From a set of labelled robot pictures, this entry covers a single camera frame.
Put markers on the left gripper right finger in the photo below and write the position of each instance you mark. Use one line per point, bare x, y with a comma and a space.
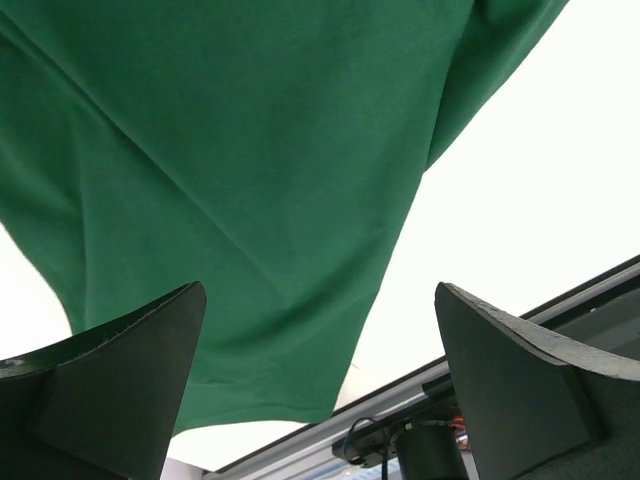
537, 404

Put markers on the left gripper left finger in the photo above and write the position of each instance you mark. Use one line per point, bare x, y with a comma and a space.
102, 404

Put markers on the green t shirt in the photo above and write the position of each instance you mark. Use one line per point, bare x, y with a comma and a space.
270, 150

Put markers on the aluminium frame rail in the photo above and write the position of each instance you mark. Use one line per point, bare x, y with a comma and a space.
601, 311

